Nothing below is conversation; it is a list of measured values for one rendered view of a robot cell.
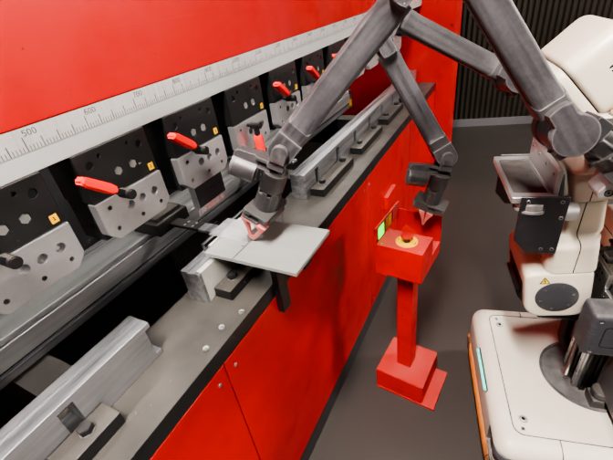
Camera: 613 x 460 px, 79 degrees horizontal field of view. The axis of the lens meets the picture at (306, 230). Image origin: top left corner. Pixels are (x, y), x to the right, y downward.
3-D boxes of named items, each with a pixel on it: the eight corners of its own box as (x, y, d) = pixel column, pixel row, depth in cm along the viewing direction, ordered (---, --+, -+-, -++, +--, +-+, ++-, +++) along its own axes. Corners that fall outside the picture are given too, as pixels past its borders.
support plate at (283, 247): (296, 277, 82) (296, 273, 81) (204, 256, 94) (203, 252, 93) (329, 233, 95) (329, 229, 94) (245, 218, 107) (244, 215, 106)
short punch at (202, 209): (202, 216, 92) (192, 181, 87) (197, 215, 93) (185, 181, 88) (227, 197, 99) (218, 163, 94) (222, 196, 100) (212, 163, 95)
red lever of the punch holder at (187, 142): (177, 130, 71) (210, 148, 80) (161, 130, 73) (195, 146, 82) (174, 140, 71) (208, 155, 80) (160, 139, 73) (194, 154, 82)
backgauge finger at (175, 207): (202, 246, 98) (196, 230, 96) (134, 232, 110) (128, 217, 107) (229, 223, 107) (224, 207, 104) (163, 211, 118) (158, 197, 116)
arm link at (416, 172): (456, 153, 108) (449, 148, 116) (416, 148, 109) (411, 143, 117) (446, 193, 113) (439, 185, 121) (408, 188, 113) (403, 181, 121)
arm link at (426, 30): (392, -11, 95) (388, -3, 104) (367, 44, 100) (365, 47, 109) (544, 69, 98) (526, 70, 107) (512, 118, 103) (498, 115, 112)
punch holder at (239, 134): (241, 157, 96) (225, 90, 87) (215, 155, 100) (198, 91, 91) (271, 136, 107) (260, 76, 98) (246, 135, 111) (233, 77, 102)
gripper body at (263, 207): (241, 214, 87) (246, 190, 82) (264, 193, 95) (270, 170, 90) (264, 227, 86) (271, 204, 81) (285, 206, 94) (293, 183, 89)
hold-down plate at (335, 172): (324, 197, 136) (323, 190, 134) (311, 195, 138) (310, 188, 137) (353, 163, 158) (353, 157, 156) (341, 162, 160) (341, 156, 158)
